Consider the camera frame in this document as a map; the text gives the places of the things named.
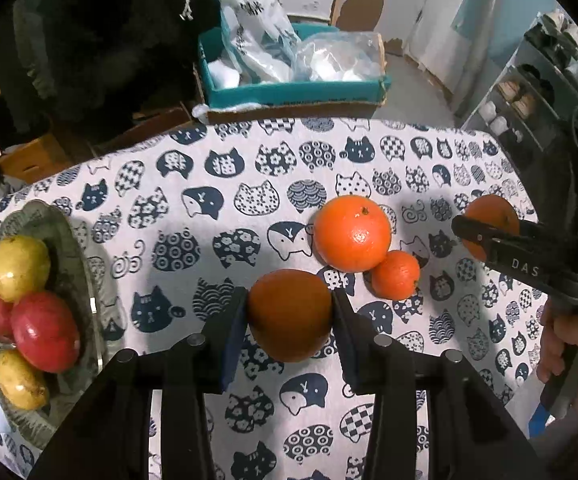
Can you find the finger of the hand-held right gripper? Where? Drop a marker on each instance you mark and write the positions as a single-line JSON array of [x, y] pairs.
[[474, 232], [544, 229]]

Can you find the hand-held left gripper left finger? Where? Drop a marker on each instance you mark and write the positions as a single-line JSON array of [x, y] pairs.
[[233, 345]]

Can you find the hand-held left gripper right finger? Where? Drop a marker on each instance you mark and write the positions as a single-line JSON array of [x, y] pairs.
[[346, 347]]

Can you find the green glass plate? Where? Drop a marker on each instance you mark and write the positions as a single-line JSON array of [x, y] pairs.
[[74, 260]]

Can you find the yellow-green pear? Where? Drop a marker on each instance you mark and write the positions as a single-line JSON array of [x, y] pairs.
[[19, 267], [19, 382]]

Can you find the small orange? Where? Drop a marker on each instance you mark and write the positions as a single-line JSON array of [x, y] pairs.
[[394, 275]]

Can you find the large orange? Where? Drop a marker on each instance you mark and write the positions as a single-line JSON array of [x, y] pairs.
[[351, 235]]

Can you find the rows of shoes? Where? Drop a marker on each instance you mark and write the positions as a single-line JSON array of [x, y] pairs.
[[524, 105]]

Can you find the metal shoe rack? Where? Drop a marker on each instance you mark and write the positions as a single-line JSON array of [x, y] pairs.
[[511, 57]]

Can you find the cat print tablecloth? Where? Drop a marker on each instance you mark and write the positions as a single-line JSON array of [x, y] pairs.
[[134, 200]]

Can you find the grey metal column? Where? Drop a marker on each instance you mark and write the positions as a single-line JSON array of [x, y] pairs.
[[479, 35]]

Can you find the clear plastic bag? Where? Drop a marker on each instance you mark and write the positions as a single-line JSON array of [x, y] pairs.
[[339, 57]]

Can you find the teal cardboard box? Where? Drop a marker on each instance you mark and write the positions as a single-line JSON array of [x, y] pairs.
[[289, 92]]

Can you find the brown cardboard box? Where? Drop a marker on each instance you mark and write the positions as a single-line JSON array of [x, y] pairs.
[[159, 120]]

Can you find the white crumpled paper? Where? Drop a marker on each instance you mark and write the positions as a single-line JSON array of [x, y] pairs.
[[224, 72]]

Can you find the wooden drawer unit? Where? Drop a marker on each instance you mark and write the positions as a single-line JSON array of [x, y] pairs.
[[34, 157]]

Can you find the white printed plastic bag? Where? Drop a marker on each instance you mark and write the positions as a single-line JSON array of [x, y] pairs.
[[259, 25]]

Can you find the large black coat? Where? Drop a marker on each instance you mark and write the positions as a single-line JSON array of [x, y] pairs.
[[109, 35]]

